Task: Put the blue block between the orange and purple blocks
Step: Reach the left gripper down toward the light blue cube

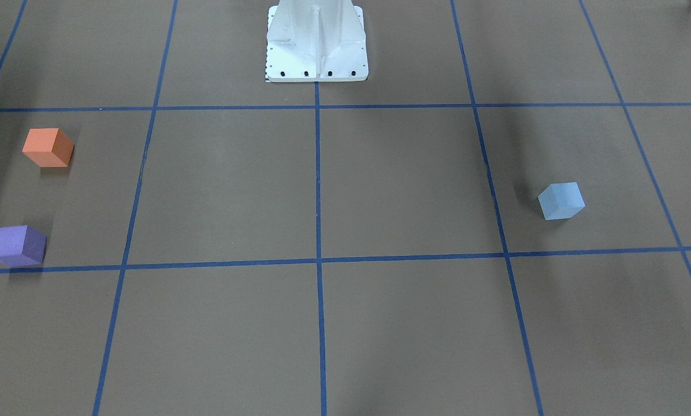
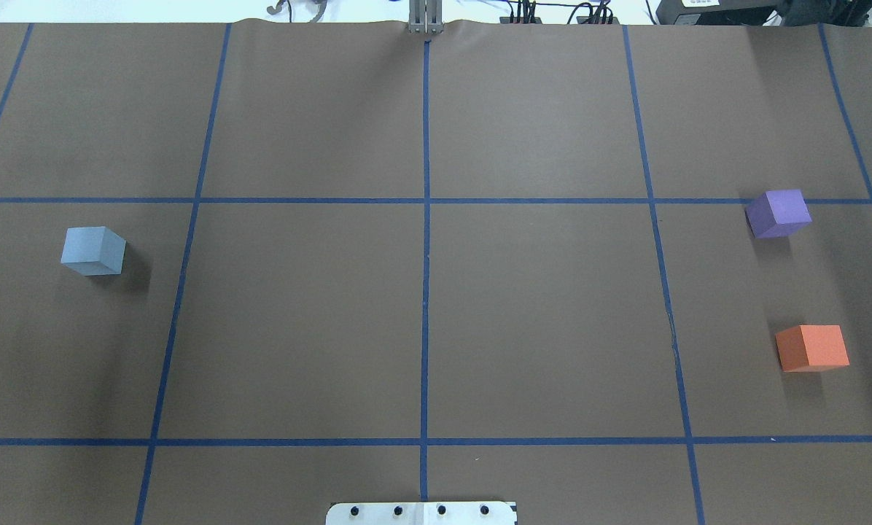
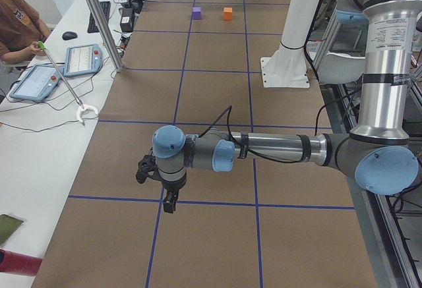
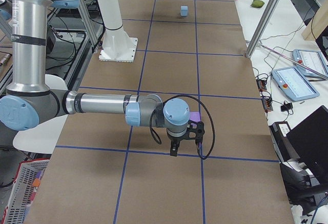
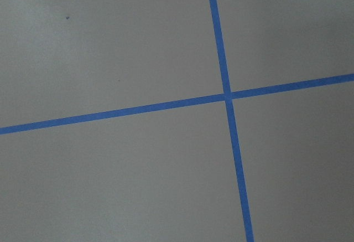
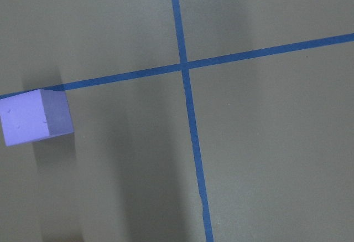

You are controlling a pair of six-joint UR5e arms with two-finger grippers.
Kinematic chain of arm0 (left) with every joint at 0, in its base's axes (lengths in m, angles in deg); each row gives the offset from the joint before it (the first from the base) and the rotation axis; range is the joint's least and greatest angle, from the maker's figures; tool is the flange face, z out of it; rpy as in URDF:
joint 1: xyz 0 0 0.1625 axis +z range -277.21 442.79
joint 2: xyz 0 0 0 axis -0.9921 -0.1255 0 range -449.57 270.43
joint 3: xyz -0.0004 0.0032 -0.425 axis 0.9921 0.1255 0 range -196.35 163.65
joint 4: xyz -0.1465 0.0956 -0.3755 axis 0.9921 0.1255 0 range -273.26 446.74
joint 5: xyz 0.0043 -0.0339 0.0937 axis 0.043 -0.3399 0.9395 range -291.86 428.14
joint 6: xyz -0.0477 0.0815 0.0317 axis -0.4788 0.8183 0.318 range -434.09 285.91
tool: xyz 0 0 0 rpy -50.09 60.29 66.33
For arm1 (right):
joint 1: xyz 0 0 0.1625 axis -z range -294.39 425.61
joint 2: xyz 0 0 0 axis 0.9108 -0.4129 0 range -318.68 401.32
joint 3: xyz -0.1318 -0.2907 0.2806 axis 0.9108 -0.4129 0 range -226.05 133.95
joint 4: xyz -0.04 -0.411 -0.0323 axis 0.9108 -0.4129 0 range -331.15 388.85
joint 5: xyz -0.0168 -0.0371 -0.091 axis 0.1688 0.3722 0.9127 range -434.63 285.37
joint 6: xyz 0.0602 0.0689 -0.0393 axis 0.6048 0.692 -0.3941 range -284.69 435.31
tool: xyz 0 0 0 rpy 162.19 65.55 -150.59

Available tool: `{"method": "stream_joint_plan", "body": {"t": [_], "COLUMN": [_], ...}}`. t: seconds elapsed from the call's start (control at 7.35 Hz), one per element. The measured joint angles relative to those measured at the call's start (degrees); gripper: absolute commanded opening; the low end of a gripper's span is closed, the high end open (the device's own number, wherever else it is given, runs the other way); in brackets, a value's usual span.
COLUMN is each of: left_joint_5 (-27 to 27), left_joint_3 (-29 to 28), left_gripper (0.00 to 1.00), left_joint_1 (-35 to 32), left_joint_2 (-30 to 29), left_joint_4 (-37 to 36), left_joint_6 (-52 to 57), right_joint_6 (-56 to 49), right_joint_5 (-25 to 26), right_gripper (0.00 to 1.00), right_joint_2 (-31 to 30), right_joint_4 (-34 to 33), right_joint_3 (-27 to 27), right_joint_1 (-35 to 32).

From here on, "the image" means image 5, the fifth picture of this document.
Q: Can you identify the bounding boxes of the blue tape line crosswise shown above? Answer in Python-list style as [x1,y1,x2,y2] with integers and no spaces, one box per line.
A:
[1,74,353,135]

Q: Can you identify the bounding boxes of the blue tape line lengthwise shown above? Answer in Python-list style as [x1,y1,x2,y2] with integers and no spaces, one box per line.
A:
[209,0,254,241]

